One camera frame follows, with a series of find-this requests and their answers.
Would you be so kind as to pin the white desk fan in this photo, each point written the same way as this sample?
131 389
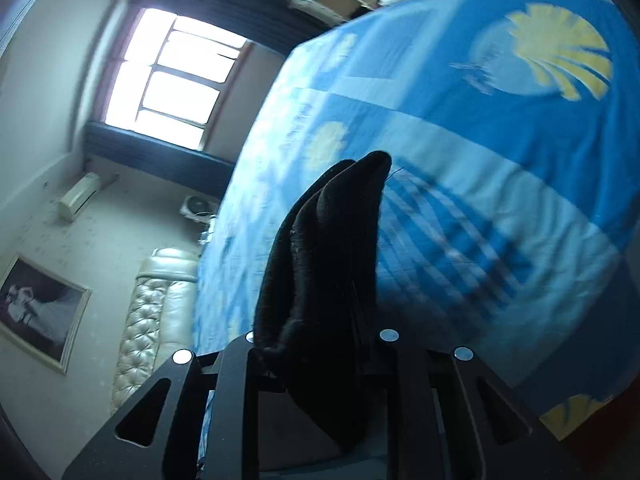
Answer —
197 209

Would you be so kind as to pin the dark blue curtain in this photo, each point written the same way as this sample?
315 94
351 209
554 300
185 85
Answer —
193 169
271 23

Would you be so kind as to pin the blue patterned bed sheet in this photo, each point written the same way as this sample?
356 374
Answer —
510 220

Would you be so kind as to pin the dark blue left curtain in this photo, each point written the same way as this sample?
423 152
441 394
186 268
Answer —
193 169

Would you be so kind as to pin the window with white frame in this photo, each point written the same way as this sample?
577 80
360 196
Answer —
170 77

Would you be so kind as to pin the framed wedding photo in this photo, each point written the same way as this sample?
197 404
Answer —
41 311

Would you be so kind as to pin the black studded pants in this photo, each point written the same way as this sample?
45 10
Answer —
316 319

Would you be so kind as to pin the dark blue right curtain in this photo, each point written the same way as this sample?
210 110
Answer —
271 23

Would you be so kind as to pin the white wall air conditioner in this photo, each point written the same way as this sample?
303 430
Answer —
74 201

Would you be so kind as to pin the cream tufted leather headboard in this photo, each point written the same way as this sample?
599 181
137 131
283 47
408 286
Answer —
159 319

